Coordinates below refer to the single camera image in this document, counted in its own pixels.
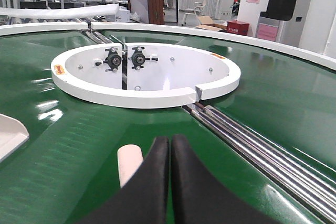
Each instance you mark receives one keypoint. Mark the pink hand brush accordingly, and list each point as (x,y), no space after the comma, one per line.
(130,158)

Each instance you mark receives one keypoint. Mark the pink dustpan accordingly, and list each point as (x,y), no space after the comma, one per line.
(13,135)

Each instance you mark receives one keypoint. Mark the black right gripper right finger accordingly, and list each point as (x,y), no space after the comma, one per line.
(198,197)

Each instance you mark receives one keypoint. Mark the chrome roller bars far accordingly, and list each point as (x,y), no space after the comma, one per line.
(97,37)

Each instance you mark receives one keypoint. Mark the chrome roller bars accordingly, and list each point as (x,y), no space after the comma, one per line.
(97,37)
(274,161)

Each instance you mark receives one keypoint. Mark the cardboard box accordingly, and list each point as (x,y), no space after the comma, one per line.
(208,24)

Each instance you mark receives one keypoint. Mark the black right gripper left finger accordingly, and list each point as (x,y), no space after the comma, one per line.
(143,199)

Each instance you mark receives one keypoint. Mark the white office chair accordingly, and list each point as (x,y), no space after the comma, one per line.
(196,11)

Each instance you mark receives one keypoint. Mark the black bearing mount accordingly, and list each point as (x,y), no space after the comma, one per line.
(138,58)
(113,60)

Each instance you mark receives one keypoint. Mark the silver water dispenser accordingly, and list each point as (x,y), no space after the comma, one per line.
(271,23)

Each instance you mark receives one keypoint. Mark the left black bearing mount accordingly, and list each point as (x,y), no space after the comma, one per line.
(113,60)

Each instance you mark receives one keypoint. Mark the white foam roll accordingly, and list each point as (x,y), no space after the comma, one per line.
(80,12)

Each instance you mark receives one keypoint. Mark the chrome roller bars near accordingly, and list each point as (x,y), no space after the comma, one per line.
(274,161)

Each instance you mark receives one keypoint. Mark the white outer conveyor rim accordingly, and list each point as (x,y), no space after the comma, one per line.
(314,57)

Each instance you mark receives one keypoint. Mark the red box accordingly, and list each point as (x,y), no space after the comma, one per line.
(237,27)

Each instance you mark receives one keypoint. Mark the right black bearing mount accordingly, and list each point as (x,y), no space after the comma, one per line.
(138,58)

